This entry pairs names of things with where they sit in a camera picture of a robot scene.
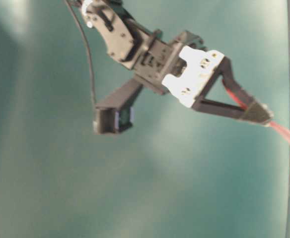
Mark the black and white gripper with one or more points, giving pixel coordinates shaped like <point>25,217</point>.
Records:
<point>188,72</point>

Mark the pink translucent spoon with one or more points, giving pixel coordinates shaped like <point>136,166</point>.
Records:
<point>282,131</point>

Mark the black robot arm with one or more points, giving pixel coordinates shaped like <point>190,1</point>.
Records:
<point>120,33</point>

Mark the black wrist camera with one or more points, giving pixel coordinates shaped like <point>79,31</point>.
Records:
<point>114,114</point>

